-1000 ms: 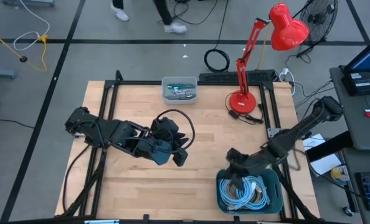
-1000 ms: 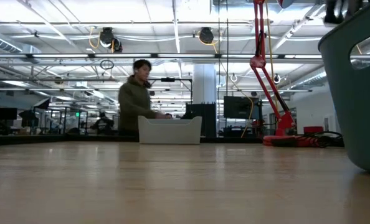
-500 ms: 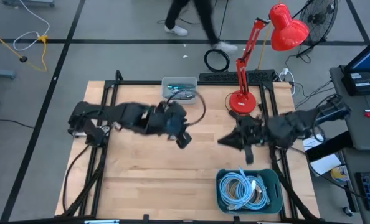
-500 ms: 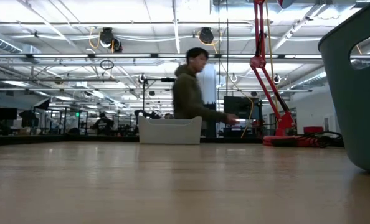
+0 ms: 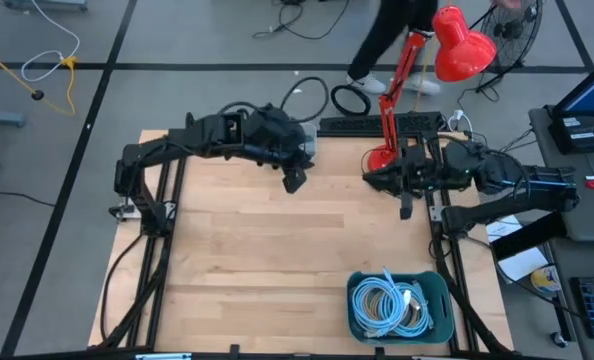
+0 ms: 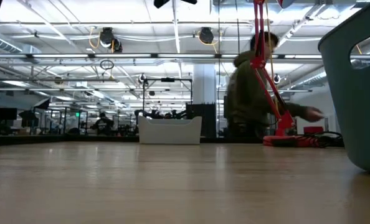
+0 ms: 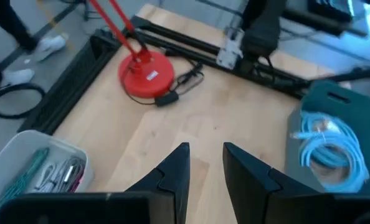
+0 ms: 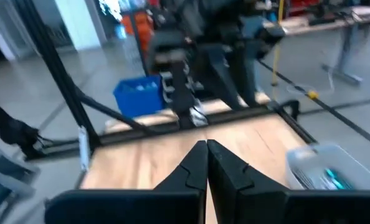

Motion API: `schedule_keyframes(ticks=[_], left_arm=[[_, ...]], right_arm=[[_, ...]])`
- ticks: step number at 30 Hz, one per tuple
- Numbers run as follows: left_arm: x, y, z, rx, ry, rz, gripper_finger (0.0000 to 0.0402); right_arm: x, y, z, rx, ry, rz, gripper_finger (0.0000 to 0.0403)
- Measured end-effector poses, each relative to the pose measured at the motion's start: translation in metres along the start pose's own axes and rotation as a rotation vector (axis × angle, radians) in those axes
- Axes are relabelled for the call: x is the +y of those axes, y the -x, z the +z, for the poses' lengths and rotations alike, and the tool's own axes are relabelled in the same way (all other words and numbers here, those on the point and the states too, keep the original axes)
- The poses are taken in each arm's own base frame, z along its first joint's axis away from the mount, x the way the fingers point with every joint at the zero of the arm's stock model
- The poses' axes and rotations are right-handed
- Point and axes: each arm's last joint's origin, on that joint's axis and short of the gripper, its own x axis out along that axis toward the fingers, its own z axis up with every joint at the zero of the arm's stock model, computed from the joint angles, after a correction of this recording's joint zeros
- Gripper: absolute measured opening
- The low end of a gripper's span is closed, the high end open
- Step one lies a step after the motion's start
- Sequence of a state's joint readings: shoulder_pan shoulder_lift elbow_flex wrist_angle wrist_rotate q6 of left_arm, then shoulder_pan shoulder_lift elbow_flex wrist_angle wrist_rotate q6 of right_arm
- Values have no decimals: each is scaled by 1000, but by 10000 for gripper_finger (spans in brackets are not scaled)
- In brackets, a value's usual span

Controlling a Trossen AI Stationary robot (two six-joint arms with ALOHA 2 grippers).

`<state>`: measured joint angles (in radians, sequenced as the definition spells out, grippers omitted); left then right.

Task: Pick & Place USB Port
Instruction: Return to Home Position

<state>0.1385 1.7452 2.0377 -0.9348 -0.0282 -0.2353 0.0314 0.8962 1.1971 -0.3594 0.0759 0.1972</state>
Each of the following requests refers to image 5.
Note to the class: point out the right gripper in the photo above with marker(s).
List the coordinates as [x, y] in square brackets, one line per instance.
[447, 170]

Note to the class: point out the teal plastic bin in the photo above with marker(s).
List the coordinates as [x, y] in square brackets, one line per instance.
[442, 332]

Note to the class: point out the white paper sheet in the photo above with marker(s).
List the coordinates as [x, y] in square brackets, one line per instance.
[527, 262]

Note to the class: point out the black mini computer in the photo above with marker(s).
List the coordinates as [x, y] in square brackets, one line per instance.
[577, 135]

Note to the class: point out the white plastic bin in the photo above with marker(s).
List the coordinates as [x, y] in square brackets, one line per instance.
[313, 142]

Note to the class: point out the red desk lamp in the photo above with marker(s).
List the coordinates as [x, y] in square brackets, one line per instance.
[462, 50]

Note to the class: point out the black floor fan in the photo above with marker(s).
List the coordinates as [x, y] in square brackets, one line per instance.
[514, 27]

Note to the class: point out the person's hand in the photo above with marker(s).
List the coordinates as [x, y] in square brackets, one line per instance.
[508, 3]

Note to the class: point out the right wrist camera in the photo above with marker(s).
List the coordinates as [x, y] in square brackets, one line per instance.
[413, 159]

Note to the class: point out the black caster wheel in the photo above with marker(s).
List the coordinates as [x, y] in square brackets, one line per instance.
[559, 340]

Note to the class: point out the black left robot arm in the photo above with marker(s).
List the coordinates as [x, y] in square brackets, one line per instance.
[147, 150]

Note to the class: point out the grey office desk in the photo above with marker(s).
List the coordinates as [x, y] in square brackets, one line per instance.
[577, 240]

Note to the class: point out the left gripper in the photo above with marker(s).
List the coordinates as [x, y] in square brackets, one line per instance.
[272, 135]

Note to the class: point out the round blue yellow disc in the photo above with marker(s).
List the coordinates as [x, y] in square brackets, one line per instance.
[546, 281]

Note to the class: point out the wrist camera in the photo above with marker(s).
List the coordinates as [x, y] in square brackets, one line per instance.
[232, 130]
[413, 159]

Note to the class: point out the black aluminium table frame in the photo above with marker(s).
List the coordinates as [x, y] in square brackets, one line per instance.
[157, 300]

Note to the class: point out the person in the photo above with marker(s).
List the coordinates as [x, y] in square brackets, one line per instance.
[377, 35]

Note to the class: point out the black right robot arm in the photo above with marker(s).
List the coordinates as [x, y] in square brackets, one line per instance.
[527, 182]

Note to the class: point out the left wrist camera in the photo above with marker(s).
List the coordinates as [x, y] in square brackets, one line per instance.
[232, 130]

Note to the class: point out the black floor puck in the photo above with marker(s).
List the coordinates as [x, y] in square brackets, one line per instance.
[37, 94]

